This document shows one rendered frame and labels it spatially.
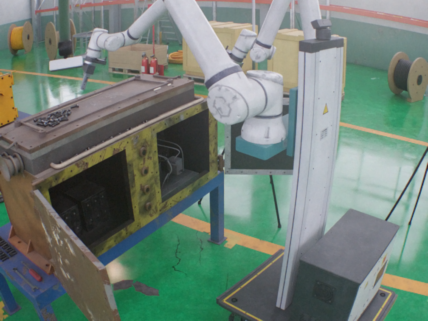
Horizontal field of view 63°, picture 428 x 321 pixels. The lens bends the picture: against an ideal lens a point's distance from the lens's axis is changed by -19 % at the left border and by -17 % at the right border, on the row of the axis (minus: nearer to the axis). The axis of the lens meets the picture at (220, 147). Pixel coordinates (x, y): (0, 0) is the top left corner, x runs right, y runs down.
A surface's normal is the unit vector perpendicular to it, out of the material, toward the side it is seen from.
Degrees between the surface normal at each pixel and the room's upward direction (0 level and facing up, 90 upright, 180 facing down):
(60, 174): 90
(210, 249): 0
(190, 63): 90
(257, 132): 68
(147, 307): 0
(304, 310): 90
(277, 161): 90
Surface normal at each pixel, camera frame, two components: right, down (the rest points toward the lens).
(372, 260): 0.00, -0.91
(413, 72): 0.53, 0.34
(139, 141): 0.84, 0.22
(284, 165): -0.05, 0.40
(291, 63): -0.53, 0.34
